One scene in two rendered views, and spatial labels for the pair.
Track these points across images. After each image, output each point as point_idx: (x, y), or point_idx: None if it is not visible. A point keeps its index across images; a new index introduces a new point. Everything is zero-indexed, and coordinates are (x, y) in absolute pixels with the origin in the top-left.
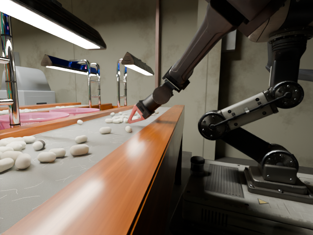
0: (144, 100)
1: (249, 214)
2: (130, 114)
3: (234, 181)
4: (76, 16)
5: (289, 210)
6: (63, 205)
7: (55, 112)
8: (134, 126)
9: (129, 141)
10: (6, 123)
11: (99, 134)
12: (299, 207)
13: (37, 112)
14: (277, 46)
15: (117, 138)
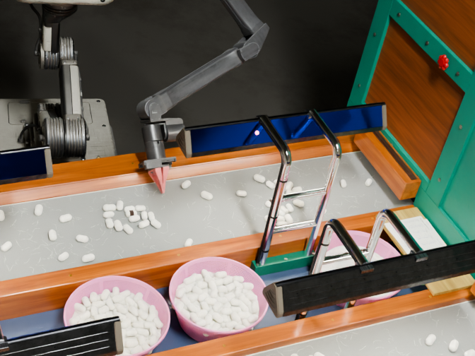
0: (164, 155)
1: None
2: (43, 249)
3: None
4: (232, 121)
5: (102, 145)
6: (297, 145)
7: (169, 311)
8: (153, 194)
9: (237, 156)
10: (260, 285)
11: (212, 200)
12: (92, 138)
13: (196, 324)
14: (71, 10)
15: (212, 183)
